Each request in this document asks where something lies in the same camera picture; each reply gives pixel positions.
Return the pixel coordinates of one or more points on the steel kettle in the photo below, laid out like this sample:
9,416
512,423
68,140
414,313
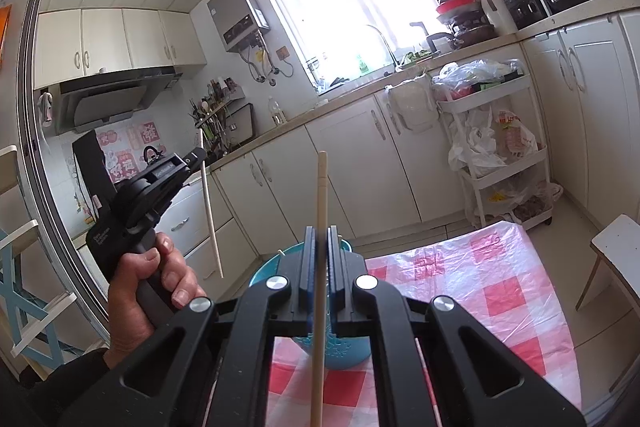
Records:
151,157

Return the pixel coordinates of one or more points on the chrome faucet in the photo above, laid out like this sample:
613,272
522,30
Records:
385,44

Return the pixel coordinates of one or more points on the blue white folding chair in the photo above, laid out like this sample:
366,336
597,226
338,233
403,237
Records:
25,267

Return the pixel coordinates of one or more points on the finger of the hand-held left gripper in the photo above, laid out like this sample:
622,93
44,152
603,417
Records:
196,158

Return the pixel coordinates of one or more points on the dark hanging cutting board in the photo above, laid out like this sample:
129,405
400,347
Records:
240,124

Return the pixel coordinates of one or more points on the clear plastic bottle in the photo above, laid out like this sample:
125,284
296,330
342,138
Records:
276,112

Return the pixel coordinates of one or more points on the beige wall socket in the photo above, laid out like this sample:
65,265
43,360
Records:
284,53

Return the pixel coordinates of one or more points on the white plastic bags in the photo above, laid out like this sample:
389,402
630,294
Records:
480,142

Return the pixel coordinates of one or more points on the clear bag of vegetables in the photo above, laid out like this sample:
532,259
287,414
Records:
475,79

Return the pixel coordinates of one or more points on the white rolling cart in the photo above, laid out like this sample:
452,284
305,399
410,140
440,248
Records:
500,142

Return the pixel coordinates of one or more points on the person's left forearm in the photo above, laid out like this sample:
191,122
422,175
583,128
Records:
65,387

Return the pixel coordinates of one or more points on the red white checkered tablecloth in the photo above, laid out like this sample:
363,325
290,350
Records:
475,287

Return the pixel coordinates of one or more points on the cream upper cabinets above hood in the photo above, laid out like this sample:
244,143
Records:
120,42

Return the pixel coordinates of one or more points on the person's left hand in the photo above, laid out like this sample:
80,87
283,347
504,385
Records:
135,302

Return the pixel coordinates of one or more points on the pink wall sticker sheet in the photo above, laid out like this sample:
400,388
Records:
125,147

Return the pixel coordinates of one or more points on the wall rack with bottles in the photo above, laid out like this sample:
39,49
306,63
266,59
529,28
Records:
215,107

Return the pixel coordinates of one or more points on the orange wall sign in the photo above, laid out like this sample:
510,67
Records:
4,32

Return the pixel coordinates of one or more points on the white wooden stool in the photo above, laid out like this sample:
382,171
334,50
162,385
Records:
617,242

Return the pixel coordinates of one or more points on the white plastic jug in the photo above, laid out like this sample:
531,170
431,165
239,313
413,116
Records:
497,14

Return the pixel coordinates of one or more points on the stack of pans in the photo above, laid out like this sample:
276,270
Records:
460,17

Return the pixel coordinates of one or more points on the white hanging waste bin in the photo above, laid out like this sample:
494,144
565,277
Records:
412,107

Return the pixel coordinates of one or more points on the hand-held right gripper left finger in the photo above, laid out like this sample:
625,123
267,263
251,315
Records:
310,267

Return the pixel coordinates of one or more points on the cream lower kitchen cabinets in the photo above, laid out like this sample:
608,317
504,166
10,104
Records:
360,167

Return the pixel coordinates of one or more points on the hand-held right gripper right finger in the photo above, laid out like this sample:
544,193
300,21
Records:
333,267

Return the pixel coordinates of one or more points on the silver water heater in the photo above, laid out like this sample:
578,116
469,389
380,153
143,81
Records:
237,17

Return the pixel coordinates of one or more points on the grey range hood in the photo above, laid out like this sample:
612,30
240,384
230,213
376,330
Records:
110,102

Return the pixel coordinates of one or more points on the teal cutout utensil holder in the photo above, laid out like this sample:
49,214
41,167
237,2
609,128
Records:
340,352

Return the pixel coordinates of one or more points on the green dish soap bottle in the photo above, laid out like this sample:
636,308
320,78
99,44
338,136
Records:
361,66

